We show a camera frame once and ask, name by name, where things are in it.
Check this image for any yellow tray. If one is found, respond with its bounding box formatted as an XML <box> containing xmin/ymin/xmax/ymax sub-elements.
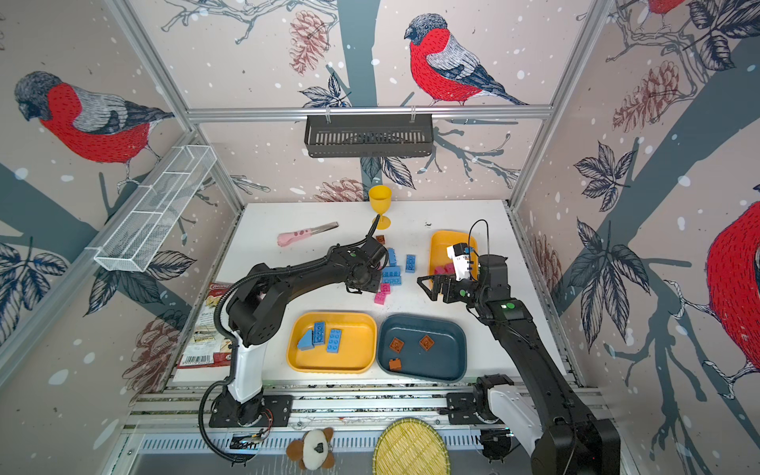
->
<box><xmin>287</xmin><ymin>312</ymin><xmax>377</xmax><ymax>374</ymax></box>
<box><xmin>429</xmin><ymin>231</ymin><xmax>478</xmax><ymax>275</ymax></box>

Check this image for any blue lego brick upright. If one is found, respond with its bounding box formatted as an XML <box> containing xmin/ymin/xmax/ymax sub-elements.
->
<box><xmin>387</xmin><ymin>247</ymin><xmax>397</xmax><ymax>266</ymax></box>

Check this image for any aluminium crossbar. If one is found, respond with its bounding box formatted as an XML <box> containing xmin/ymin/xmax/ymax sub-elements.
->
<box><xmin>185</xmin><ymin>105</ymin><xmax>555</xmax><ymax>124</ymax></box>

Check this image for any black hanging basket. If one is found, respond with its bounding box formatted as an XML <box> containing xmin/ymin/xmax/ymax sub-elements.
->
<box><xmin>304</xmin><ymin>114</ymin><xmax>435</xmax><ymax>158</ymax></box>

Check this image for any yellow plastic goblet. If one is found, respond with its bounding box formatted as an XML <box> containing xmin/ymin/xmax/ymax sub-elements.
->
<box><xmin>368</xmin><ymin>185</ymin><xmax>392</xmax><ymax>231</ymax></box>

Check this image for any red snack bag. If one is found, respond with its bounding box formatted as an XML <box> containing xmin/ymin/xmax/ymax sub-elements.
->
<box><xmin>177</xmin><ymin>282</ymin><xmax>232</xmax><ymax>369</ymax></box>

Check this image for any dark teal tray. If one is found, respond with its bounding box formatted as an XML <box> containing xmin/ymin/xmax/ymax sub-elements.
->
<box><xmin>376</xmin><ymin>314</ymin><xmax>467</xmax><ymax>384</ymax></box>

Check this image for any yellow tray right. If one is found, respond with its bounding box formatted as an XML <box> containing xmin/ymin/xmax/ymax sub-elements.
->
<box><xmin>429</xmin><ymin>231</ymin><xmax>478</xmax><ymax>275</ymax></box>

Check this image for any yellow tray front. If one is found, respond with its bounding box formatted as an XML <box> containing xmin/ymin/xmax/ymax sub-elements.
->
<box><xmin>287</xmin><ymin>312</ymin><xmax>377</xmax><ymax>374</ymax></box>

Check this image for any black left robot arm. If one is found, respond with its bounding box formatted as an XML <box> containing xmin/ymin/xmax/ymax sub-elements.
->
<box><xmin>198</xmin><ymin>216</ymin><xmax>390</xmax><ymax>465</ymax></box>

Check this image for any blue lego brick slanted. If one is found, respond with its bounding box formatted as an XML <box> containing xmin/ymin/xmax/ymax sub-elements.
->
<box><xmin>297</xmin><ymin>330</ymin><xmax>315</xmax><ymax>352</ymax></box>

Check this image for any blue lego brick long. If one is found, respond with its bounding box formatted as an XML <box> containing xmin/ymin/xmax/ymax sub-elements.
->
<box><xmin>312</xmin><ymin>322</ymin><xmax>327</xmax><ymax>346</ymax></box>

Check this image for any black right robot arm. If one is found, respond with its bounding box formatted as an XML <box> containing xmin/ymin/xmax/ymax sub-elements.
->
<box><xmin>417</xmin><ymin>255</ymin><xmax>621</xmax><ymax>474</ymax></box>

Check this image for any large blue lego brick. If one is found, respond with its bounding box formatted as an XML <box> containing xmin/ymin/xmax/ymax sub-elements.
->
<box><xmin>382</xmin><ymin>266</ymin><xmax>403</xmax><ymax>286</ymax></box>

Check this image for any white wire mesh basket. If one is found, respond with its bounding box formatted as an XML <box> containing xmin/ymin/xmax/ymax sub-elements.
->
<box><xmin>94</xmin><ymin>144</ymin><xmax>217</xmax><ymax>272</ymax></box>

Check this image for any woven bamboo plate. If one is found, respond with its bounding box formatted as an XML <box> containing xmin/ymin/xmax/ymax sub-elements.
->
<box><xmin>372</xmin><ymin>418</ymin><xmax>451</xmax><ymax>475</ymax></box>

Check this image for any plush toy dog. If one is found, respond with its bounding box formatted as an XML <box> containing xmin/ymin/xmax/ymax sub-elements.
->
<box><xmin>286</xmin><ymin>427</ymin><xmax>336</xmax><ymax>471</ymax></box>

